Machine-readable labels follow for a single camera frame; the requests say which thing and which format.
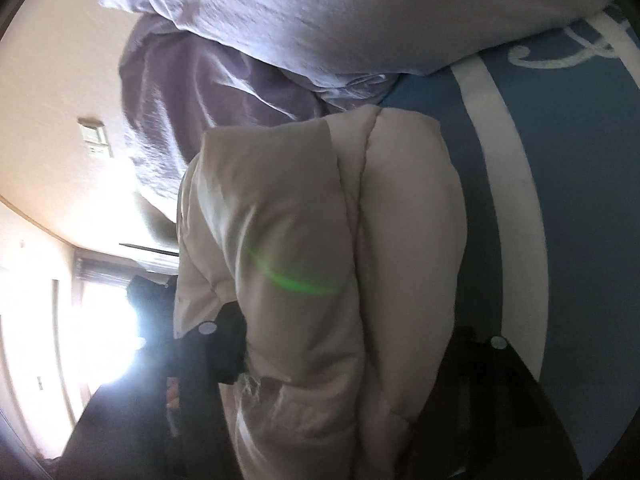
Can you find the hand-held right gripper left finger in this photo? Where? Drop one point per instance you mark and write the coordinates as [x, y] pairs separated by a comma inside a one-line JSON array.
[[231, 345]]

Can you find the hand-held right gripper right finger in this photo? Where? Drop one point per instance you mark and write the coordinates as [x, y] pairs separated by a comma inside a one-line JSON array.
[[470, 375]]

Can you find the white puffer jacket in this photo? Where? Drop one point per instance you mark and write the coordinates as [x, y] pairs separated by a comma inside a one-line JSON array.
[[310, 240]]

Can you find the dark object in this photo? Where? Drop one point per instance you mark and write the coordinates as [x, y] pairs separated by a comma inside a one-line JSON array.
[[150, 305]]

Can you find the bright window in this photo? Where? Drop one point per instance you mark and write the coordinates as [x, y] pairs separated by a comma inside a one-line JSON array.
[[107, 320]]

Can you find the blue white striped bed sheet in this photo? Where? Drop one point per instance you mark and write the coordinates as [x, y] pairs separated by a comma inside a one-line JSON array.
[[565, 160]]

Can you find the wall control panel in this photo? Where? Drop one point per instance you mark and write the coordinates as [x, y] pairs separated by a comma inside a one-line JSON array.
[[93, 137]]

